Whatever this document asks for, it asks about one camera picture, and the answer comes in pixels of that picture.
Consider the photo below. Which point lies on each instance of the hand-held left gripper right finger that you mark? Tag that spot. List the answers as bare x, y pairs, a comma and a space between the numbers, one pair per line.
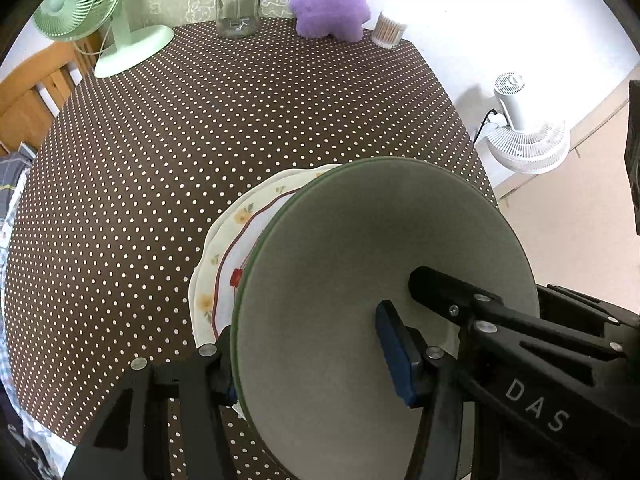
397, 355

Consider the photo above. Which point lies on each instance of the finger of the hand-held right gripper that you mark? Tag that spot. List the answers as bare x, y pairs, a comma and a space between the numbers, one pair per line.
500, 345
590, 320

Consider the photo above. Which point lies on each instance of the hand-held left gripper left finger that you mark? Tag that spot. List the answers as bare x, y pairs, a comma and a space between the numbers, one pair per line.
210, 365

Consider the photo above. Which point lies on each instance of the yellow floral plate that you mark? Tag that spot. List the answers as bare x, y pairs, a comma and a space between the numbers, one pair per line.
192, 300
235, 217

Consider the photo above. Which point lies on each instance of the maroon flower white plate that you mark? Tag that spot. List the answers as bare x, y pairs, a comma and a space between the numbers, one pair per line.
240, 255

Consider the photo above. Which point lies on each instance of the grey patterned ceramic bowl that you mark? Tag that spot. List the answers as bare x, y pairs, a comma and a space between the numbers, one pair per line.
350, 240

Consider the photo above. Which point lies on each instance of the white floor fan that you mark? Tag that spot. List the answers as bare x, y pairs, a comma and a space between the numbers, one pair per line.
525, 145

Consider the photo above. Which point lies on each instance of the brown polka dot tablecloth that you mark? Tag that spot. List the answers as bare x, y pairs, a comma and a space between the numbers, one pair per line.
150, 135

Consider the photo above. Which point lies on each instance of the wooden chair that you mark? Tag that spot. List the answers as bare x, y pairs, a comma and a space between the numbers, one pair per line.
30, 100

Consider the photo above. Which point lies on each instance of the cotton swab container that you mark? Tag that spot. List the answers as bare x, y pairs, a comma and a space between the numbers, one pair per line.
387, 30

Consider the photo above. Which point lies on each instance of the green desk fan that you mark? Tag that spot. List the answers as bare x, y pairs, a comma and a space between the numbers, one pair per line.
130, 45

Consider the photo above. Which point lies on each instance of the glass jar with lid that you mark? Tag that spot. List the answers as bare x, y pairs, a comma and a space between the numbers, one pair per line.
239, 5

